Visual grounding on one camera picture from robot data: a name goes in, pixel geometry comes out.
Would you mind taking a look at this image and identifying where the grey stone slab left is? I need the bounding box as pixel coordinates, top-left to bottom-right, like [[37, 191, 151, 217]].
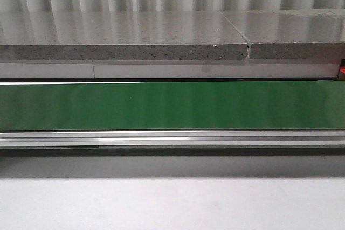
[[1, 11, 247, 61]]

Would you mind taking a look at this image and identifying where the green conveyor belt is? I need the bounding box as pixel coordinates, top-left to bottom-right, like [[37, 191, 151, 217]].
[[1, 81, 344, 131]]

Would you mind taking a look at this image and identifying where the grey stone slab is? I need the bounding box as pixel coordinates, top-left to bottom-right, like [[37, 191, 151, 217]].
[[1, 11, 247, 61], [222, 9, 344, 62]]

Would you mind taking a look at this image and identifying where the aluminium conveyor frame rail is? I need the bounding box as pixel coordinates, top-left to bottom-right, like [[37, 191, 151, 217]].
[[1, 129, 344, 149]]

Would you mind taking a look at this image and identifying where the red orange plate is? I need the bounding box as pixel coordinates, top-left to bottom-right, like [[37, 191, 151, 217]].
[[337, 59, 345, 81]]

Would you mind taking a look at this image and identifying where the grey stone slab right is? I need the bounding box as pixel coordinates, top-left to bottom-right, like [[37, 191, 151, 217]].
[[222, 9, 344, 62]]

